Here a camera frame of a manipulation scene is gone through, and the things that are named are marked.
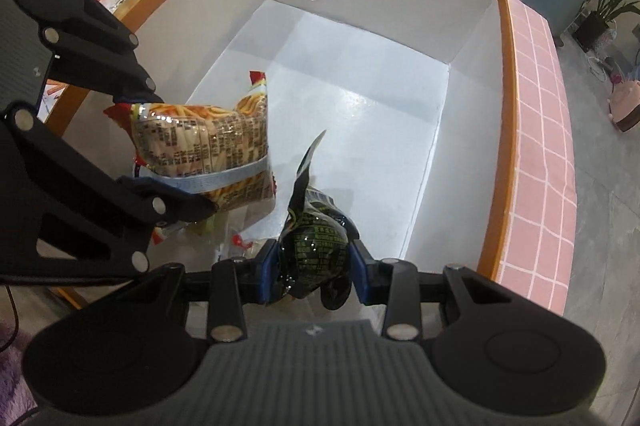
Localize white lace tablecloth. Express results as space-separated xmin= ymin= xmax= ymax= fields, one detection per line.
xmin=46 ymin=0 xmax=580 ymax=317

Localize potted green plant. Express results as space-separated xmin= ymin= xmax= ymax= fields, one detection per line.
xmin=573 ymin=0 xmax=639 ymax=52

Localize orange cardboard box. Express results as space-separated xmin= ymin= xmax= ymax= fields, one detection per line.
xmin=44 ymin=0 xmax=522 ymax=312

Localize pink space heater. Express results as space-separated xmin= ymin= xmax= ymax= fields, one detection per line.
xmin=608 ymin=80 xmax=640 ymax=132

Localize dark green snack packet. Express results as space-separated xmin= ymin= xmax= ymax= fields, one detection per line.
xmin=267 ymin=134 xmax=360 ymax=311

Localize clear green pickle packet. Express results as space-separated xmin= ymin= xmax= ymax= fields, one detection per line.
xmin=186 ymin=212 xmax=233 ymax=241

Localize clear date nut packet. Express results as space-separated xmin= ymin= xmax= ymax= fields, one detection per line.
xmin=215 ymin=233 xmax=267 ymax=261

